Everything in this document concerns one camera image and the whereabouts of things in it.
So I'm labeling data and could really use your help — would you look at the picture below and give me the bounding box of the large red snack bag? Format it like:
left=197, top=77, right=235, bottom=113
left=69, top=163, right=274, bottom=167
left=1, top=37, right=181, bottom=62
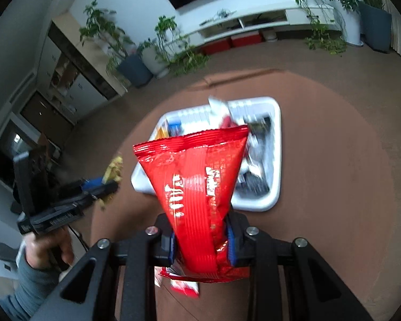
left=133, top=125, right=249, bottom=282

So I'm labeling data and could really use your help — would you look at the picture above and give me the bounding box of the blue yellow cake snack packet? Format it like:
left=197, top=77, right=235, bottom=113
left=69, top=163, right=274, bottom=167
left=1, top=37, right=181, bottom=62
left=167, top=120, right=183, bottom=137

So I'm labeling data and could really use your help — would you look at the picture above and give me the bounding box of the black popcorn snack packet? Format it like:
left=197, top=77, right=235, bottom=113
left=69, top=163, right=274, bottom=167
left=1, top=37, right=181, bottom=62
left=235, top=115, right=272, bottom=198

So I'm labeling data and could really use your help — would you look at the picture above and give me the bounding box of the grey sleeve left forearm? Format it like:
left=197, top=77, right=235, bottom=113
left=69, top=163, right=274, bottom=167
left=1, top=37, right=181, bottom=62
left=0, top=250, right=60, bottom=320

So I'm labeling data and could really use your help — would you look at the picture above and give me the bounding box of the person's left hand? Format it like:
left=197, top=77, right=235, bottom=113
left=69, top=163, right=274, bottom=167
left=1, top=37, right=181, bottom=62
left=24, top=227, right=74, bottom=270

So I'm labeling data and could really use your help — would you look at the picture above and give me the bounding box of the gold snack packet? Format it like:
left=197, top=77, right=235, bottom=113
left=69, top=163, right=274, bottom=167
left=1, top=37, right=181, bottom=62
left=96, top=154, right=123, bottom=212

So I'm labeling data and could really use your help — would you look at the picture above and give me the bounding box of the orange snack packet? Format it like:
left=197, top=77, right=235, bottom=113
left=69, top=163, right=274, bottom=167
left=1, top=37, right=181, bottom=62
left=154, top=120, right=169, bottom=140

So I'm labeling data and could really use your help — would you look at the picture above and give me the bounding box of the small red white packet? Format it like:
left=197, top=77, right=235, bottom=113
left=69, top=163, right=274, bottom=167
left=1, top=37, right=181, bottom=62
left=154, top=267, right=200, bottom=298

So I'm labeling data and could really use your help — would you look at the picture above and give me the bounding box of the wooden display cabinet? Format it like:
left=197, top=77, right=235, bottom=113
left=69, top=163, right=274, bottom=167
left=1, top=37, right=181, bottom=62
left=37, top=12, right=127, bottom=124

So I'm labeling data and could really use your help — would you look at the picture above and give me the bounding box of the potted plant dark pot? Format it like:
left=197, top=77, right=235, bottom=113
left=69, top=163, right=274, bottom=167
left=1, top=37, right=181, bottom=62
left=78, top=0, right=154, bottom=89

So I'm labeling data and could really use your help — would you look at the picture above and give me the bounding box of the white plastic tray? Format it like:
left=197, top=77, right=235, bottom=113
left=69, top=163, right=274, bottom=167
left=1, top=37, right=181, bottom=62
left=150, top=96, right=282, bottom=212

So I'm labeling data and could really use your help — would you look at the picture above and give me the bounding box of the white snack packet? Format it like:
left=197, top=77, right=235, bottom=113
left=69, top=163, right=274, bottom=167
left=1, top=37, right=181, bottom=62
left=209, top=96, right=237, bottom=129

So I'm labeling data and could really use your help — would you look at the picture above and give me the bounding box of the potted plant white pot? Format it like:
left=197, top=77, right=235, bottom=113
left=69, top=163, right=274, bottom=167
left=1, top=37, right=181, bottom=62
left=137, top=15, right=209, bottom=76

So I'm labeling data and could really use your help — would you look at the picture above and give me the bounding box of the red storage box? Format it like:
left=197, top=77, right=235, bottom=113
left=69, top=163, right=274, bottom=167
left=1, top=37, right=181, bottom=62
left=230, top=30, right=263, bottom=48
left=200, top=38, right=232, bottom=56

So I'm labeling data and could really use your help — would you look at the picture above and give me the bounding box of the white TV console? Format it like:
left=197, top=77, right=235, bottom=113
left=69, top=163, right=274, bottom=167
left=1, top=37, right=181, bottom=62
left=183, top=3, right=342, bottom=44

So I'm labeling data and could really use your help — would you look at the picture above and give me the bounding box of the tall plant dark blue pot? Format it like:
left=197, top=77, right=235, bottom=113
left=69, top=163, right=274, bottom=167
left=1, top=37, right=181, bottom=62
left=358, top=0, right=392, bottom=53

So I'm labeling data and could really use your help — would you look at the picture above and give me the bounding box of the trailing green plant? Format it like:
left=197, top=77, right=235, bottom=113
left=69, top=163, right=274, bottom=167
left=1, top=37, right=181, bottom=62
left=293, top=0, right=364, bottom=54

